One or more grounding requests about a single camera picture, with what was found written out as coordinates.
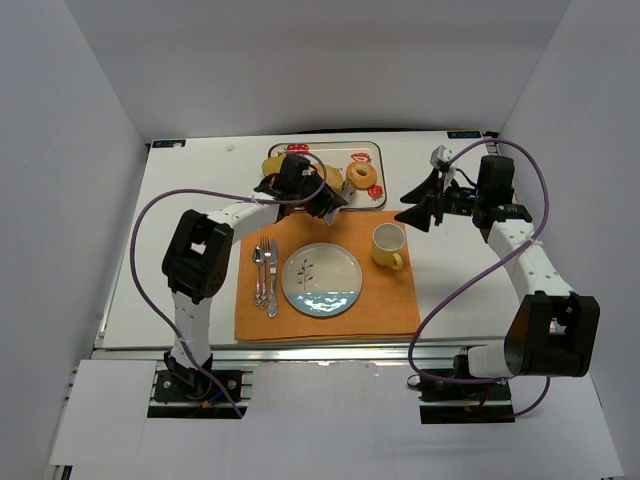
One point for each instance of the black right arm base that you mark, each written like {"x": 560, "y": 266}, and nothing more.
{"x": 452, "y": 404}

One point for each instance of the brown bread slice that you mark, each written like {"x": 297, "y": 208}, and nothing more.
{"x": 272, "y": 165}

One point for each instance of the orange cloth placemat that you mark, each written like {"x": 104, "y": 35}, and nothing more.
{"x": 386, "y": 307}

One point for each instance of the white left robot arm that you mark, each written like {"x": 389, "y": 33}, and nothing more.
{"x": 197, "y": 259}

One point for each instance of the yellow mug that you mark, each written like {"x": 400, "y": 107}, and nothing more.
{"x": 388, "y": 240}

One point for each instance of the white blue ceramic plate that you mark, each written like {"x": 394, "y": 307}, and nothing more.
{"x": 321, "y": 280}

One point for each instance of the strawberry pattern serving tray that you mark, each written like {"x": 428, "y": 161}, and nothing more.
{"x": 340, "y": 155}

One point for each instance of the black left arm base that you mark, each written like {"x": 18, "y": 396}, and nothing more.
{"x": 171, "y": 399}

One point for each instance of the oval bread roll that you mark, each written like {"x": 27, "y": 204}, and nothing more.
{"x": 333, "y": 177}

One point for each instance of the silver spoon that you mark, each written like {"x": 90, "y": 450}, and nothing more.
{"x": 258, "y": 259}

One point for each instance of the bagel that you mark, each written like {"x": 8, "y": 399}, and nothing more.
{"x": 361, "y": 175}

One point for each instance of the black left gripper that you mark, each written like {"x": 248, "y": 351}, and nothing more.
{"x": 320, "y": 198}

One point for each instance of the silver fork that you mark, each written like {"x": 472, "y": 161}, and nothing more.
{"x": 265, "y": 255}

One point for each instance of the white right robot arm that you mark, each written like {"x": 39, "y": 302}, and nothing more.
{"x": 553, "y": 332}

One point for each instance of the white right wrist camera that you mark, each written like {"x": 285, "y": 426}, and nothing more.
{"x": 440, "y": 160}

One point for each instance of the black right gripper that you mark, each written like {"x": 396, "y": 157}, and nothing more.
{"x": 438, "y": 201}

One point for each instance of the silver table knife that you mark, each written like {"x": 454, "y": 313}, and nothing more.
{"x": 272, "y": 308}

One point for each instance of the aluminium table frame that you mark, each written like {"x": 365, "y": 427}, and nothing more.
{"x": 320, "y": 350}

